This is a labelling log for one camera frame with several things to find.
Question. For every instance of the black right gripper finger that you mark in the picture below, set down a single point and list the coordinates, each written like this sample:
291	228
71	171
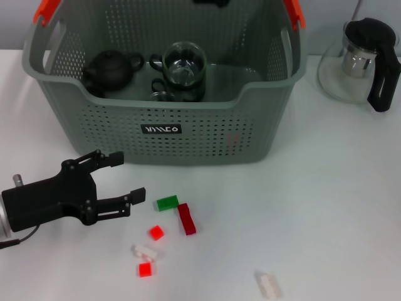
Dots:
213	2

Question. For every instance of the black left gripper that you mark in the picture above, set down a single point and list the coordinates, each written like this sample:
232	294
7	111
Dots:
47	200

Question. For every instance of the glass teacup with black sleeve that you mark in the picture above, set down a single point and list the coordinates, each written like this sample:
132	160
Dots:
158	84
183	69
161	96

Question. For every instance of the red rounded building block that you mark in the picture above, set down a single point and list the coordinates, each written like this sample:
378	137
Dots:
232	139

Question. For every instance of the grey perforated storage bin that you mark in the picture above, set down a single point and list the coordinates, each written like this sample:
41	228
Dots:
109	141

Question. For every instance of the green rectangular building block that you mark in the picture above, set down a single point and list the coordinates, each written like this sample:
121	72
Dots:
167	203

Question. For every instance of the small red sloped block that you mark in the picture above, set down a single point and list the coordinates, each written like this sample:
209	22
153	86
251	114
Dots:
156	233

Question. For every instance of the white long building block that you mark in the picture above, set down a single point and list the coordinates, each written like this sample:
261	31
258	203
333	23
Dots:
142	251

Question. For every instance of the dark red long block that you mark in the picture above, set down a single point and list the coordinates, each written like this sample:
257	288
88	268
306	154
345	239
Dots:
187	219

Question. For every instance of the small red square block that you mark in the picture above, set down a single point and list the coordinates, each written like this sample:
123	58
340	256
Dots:
145	270

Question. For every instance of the clear pinkish long block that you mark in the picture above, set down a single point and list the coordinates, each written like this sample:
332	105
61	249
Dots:
268	283

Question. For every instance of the small black clay cup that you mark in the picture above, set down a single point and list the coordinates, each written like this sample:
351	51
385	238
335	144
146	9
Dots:
96	91

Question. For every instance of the black clay teapot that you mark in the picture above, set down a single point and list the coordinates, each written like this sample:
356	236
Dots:
109	70

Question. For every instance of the steel infuser insert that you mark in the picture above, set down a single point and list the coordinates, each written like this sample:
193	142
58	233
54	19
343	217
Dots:
354	64

